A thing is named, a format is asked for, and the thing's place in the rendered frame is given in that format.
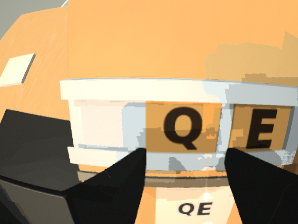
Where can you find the cream paper ticket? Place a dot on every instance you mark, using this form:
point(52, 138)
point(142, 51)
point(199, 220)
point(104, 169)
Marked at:
point(193, 205)

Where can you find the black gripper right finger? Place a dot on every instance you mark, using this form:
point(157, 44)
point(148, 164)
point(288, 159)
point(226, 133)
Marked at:
point(263, 192)

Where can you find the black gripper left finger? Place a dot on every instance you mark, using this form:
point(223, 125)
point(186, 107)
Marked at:
point(110, 197)

